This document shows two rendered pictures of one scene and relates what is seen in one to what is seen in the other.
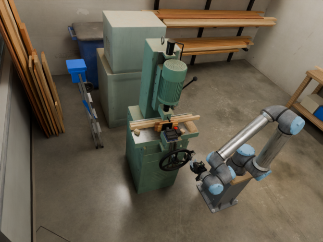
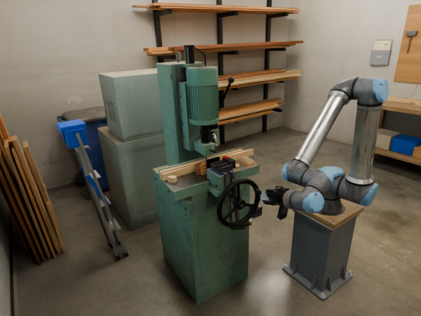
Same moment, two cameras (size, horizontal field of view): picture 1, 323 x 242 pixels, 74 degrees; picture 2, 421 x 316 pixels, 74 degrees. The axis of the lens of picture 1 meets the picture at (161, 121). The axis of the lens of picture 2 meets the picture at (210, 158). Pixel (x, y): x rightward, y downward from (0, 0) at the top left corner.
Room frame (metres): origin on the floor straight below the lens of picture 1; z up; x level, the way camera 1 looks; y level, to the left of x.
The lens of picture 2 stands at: (-0.21, 0.03, 1.63)
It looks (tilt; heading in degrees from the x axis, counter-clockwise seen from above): 23 degrees down; 357
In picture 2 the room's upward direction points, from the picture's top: 2 degrees counter-clockwise
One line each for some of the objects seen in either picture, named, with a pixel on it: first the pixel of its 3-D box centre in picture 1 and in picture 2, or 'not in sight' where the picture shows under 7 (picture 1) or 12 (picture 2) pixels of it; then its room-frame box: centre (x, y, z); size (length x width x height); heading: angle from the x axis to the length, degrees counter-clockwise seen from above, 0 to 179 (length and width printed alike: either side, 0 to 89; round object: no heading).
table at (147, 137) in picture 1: (166, 135); (215, 178); (1.30, -0.07, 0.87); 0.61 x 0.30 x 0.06; 118
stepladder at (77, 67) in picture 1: (87, 109); (95, 194); (1.72, 0.83, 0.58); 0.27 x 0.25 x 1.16; 122
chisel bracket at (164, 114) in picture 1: (164, 112); (204, 147); (1.42, -0.01, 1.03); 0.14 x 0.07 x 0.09; 28
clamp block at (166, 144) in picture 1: (170, 139); (223, 176); (1.23, -0.11, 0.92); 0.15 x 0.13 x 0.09; 118
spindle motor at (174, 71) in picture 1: (171, 82); (203, 95); (1.40, -0.02, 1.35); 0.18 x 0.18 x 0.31
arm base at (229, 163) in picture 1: (237, 163); (327, 199); (1.35, -0.81, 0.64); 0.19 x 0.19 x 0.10
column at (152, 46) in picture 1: (155, 81); (182, 118); (1.66, 0.12, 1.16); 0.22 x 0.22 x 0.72; 28
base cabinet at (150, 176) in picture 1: (151, 151); (201, 229); (1.51, 0.04, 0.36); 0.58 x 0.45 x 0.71; 28
